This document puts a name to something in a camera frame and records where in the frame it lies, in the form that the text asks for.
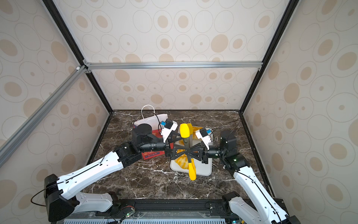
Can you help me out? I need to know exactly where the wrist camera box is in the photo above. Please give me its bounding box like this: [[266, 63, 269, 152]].
[[195, 128, 212, 150], [160, 119, 178, 143]]

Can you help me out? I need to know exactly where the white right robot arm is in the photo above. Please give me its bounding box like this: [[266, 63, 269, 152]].
[[174, 124, 300, 224]]

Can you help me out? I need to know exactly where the white rectangular tray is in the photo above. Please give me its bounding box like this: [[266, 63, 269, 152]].
[[170, 134, 212, 176]]

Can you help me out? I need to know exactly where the long twisted bread top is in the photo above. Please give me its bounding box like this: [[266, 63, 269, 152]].
[[193, 126, 206, 134]]

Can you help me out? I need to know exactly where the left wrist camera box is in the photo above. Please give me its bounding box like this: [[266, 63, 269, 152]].
[[160, 119, 178, 143]]

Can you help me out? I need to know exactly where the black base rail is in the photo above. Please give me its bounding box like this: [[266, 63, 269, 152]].
[[51, 198, 293, 224]]

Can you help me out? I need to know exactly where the horizontal aluminium rail back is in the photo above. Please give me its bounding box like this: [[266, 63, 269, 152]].
[[86, 61, 263, 70]]

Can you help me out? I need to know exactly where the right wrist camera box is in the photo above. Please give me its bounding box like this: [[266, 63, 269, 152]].
[[195, 128, 212, 150]]

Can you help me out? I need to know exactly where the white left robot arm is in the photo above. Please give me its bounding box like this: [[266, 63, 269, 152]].
[[44, 119, 178, 222]]

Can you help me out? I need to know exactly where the diagonal aluminium rail left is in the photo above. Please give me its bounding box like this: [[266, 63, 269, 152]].
[[1, 65, 86, 166]]

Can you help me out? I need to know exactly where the red paper gift bag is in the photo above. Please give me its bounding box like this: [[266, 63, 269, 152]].
[[133, 105, 168, 160]]

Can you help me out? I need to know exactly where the golden croissant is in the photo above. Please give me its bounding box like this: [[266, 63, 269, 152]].
[[174, 154, 189, 170]]

